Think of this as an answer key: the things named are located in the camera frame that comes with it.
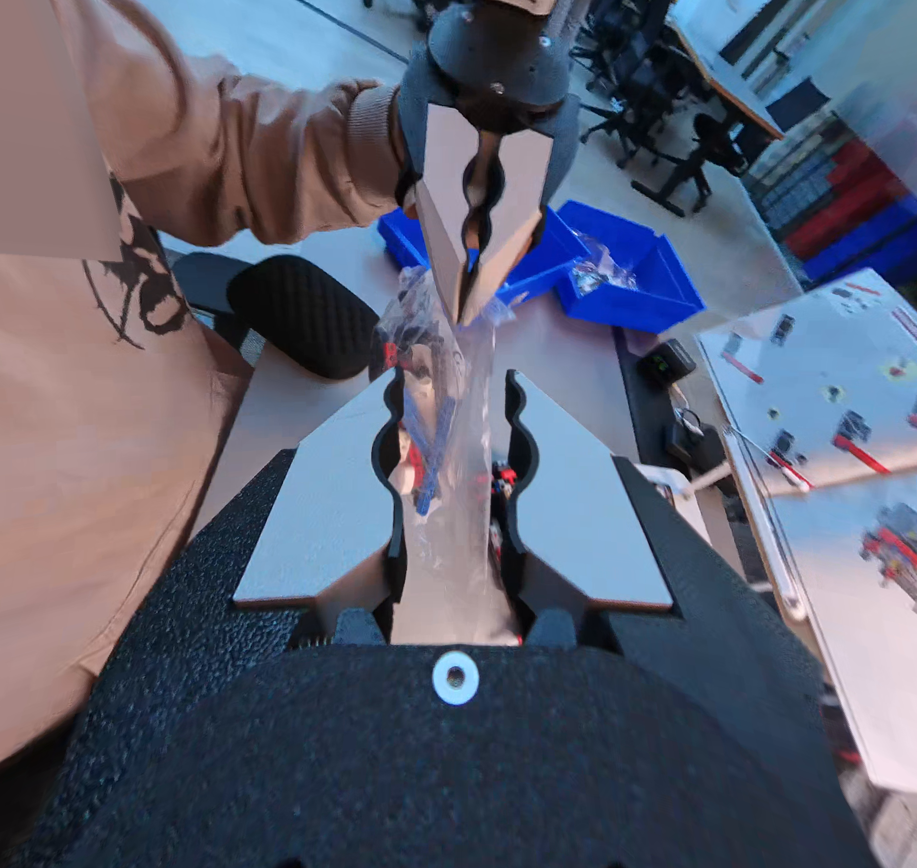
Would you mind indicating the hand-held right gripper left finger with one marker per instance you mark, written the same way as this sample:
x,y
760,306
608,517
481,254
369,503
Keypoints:
x,y
322,524

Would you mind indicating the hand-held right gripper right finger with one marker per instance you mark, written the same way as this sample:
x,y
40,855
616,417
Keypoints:
x,y
594,524

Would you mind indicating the clear plastic wrap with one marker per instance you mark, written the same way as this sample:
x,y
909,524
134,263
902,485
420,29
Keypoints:
x,y
602,266

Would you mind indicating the black power bank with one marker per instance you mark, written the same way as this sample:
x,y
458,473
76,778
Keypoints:
x,y
666,365

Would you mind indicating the stack of coloured storage bins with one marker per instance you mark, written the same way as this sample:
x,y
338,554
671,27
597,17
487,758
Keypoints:
x,y
845,216

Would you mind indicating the person's left hand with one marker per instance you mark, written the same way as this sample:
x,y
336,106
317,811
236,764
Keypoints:
x,y
409,207

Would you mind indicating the lego car chassis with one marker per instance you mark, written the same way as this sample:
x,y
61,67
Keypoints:
x,y
501,481

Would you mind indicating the blue bin with white tag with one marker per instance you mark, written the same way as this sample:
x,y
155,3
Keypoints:
x,y
401,238

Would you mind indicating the lego instruction booklet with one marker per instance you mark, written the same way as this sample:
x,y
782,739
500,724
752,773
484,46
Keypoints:
x,y
824,596

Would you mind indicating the clear bag of lego parts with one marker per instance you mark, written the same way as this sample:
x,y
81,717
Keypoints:
x,y
458,452

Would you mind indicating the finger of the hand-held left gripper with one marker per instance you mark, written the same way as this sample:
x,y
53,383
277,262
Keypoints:
x,y
523,187
444,187

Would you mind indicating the group of black office chairs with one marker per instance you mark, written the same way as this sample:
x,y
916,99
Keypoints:
x,y
645,80

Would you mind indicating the black power adapter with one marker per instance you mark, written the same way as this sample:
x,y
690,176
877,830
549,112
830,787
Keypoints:
x,y
695,449

